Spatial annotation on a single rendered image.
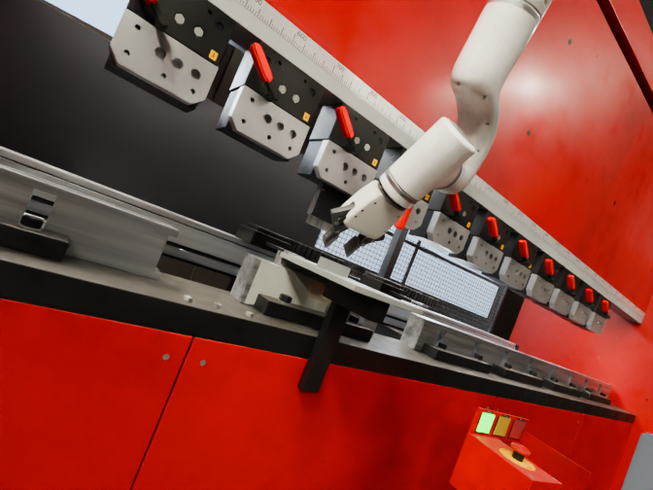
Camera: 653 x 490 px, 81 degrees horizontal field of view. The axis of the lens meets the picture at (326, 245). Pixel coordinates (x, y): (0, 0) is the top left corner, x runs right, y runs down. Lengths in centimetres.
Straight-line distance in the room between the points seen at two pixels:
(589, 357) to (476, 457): 186
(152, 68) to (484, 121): 56
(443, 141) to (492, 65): 13
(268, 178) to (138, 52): 75
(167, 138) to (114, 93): 17
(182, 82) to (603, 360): 255
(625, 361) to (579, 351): 22
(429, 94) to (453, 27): 17
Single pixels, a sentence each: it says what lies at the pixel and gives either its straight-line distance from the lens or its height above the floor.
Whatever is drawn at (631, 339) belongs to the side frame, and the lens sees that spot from 274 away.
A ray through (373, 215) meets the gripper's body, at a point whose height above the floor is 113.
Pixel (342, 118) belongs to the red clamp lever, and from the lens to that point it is 80.
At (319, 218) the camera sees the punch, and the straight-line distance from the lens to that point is 86.
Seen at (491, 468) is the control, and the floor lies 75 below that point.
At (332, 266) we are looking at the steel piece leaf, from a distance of 80.
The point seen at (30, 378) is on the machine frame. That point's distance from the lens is 65.
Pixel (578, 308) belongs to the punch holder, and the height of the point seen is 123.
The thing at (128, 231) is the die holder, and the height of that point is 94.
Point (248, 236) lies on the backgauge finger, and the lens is 103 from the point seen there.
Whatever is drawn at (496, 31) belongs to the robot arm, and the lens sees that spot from 73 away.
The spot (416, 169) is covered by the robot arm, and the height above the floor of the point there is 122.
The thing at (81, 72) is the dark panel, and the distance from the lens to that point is 125.
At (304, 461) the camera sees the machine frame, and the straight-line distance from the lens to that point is 90.
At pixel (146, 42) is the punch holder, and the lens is 72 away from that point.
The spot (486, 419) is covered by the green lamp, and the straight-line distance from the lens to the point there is 103.
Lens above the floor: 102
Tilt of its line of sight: 2 degrees up
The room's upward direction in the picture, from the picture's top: 22 degrees clockwise
